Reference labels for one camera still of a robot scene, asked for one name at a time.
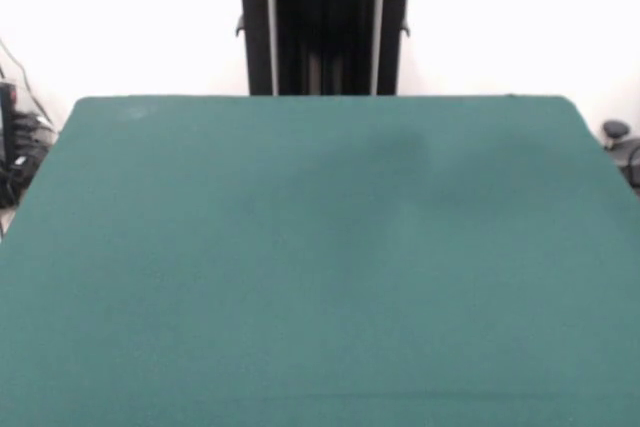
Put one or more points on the black power strip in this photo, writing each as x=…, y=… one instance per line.
x=30, y=134

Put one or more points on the black chair caster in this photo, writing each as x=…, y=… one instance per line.
x=616, y=129

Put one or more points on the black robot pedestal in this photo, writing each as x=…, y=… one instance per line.
x=325, y=22

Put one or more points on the black chair base leg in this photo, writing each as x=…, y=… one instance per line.
x=631, y=157

